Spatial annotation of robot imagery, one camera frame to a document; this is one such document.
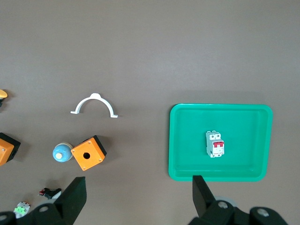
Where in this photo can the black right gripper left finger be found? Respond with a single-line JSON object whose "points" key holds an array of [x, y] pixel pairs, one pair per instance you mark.
{"points": [[70, 201]]}

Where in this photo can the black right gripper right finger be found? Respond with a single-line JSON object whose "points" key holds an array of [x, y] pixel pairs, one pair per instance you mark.
{"points": [[204, 201]]}

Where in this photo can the white red circuit breaker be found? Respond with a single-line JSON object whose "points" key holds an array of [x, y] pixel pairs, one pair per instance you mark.
{"points": [[214, 145]]}

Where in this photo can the green white contact block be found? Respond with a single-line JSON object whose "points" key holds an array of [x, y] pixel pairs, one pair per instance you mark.
{"points": [[21, 209]]}

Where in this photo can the blue dome buzzer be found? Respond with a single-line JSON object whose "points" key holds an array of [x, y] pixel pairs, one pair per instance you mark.
{"points": [[64, 150]]}

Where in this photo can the green plastic tray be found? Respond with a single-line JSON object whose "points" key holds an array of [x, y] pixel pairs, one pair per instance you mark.
{"points": [[246, 122]]}

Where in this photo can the small white pipe clamp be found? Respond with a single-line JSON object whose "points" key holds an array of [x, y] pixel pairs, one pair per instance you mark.
{"points": [[95, 96]]}

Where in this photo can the yellow mushroom push button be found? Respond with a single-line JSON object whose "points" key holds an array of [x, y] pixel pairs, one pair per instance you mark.
{"points": [[2, 93]]}

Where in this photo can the brown table mat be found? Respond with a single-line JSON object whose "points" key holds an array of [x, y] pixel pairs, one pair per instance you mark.
{"points": [[150, 47]]}

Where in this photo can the small black red switch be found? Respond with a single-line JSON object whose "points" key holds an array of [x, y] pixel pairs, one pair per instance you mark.
{"points": [[50, 192]]}

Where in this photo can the orange push-button enclosure box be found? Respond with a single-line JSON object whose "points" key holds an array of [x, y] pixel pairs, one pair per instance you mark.
{"points": [[4, 145], [93, 146]]}

